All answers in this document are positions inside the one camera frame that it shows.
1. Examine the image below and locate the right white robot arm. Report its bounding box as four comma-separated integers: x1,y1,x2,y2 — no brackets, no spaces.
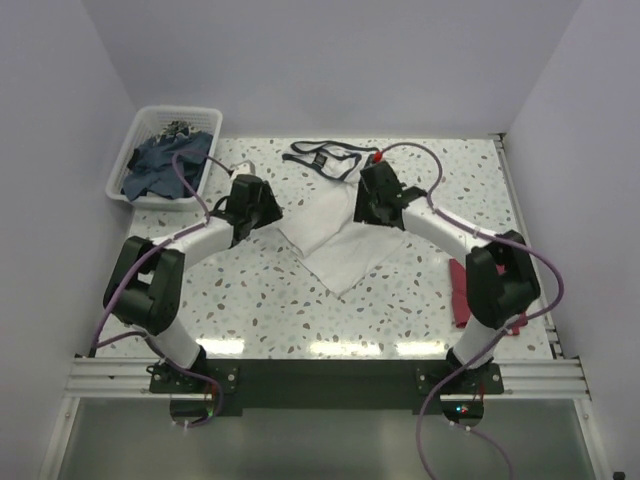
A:
354,161,540,393

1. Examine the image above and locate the white tank top navy trim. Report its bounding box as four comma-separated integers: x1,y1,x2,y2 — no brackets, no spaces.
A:
279,140,404,297

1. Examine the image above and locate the patterned tank top in basket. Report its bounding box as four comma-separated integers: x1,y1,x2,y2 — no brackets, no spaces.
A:
160,120,192,137

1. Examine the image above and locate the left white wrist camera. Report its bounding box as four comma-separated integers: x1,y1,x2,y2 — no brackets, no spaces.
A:
230,160,256,177

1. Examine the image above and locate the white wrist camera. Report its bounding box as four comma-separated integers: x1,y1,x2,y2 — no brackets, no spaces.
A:
369,150,386,164
230,160,256,177

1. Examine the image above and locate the aluminium front rail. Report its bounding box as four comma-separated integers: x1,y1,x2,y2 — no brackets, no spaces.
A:
64,357,155,399

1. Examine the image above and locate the blue denim tank top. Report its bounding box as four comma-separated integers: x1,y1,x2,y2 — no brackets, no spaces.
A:
121,131,213,201

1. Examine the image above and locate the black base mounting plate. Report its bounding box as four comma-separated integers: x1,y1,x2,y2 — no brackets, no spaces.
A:
146,359,505,419

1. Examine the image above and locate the red tank top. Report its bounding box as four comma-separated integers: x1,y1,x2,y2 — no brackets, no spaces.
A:
448,258,528,336

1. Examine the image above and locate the white plastic basket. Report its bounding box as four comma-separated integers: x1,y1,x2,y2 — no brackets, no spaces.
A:
105,105,223,211

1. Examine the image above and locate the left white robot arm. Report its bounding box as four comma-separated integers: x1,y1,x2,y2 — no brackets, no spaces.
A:
103,174,283,392

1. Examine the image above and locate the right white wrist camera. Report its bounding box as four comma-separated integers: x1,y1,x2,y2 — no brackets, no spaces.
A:
369,150,386,164

